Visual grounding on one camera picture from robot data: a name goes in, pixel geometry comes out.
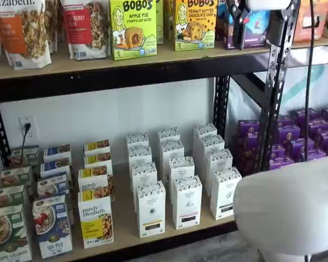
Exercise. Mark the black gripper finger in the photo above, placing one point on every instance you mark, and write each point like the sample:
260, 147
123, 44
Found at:
246, 12
238, 30

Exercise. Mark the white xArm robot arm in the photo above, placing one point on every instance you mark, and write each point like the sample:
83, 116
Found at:
289, 207

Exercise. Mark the purple Zbar box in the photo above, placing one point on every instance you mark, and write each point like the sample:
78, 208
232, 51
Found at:
258, 27

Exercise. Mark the yellow Bobo's peanut butter box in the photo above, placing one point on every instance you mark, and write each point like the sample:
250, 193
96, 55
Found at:
195, 27

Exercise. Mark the orange snack box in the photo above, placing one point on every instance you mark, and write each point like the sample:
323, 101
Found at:
303, 24

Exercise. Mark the wooden shelf board neighbouring rack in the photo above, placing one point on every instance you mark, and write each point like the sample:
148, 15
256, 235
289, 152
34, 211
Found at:
317, 43

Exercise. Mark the green Bobo's apple pie box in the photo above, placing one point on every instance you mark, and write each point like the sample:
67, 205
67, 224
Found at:
134, 30
160, 24

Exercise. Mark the black metal shelf rack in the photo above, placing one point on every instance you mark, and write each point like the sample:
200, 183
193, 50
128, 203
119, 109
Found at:
125, 82

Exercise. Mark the white box pink strip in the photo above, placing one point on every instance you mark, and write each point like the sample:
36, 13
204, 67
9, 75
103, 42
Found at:
181, 167
171, 148
168, 134
187, 202

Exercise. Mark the wooden shelf board with snacks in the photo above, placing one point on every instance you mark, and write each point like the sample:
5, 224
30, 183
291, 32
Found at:
71, 65

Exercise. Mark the purely elizabeth yellow label box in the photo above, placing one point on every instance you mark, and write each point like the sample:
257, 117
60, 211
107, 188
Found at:
94, 218
93, 180
97, 146
98, 159

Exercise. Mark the wooden shelf board with boxes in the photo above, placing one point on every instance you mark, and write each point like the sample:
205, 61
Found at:
123, 191

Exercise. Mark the green apple cinnamon oatmeal box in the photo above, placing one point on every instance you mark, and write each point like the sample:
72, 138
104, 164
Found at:
5, 196
24, 157
15, 177
8, 232

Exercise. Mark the translucent plastic sheet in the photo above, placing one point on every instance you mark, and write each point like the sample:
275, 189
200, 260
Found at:
326, 82

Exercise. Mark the red label granola bag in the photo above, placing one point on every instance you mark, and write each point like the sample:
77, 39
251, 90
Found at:
84, 30

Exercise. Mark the white granola bag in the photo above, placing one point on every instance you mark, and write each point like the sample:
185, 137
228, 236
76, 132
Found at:
54, 24

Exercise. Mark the orange label granola bag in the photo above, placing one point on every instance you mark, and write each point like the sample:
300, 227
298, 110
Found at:
22, 32

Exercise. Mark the white wall outlet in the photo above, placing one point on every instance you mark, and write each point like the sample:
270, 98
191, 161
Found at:
27, 120

